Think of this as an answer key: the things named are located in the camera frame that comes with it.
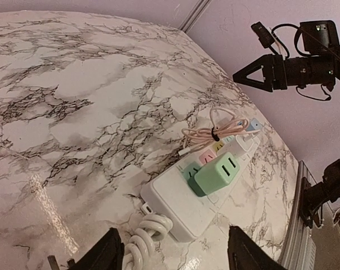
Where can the blue small plug adapter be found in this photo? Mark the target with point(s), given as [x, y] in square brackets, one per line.
[254, 126]

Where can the white small charger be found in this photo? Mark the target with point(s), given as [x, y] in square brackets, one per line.
[242, 144]

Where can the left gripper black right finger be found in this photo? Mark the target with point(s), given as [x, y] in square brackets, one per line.
[243, 253]

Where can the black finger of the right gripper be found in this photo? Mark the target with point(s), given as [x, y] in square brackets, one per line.
[258, 74]

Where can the green grey plug adapter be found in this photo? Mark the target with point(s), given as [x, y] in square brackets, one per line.
[215, 175]

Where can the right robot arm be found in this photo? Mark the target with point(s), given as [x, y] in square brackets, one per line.
[317, 64]

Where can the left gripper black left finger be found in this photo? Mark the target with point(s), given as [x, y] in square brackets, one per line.
[106, 254]

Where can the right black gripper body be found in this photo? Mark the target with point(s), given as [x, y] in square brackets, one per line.
[279, 80]

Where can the white multicolour power strip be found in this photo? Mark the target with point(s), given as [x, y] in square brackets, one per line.
[169, 194]

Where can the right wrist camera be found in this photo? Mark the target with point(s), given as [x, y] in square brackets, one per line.
[265, 37]

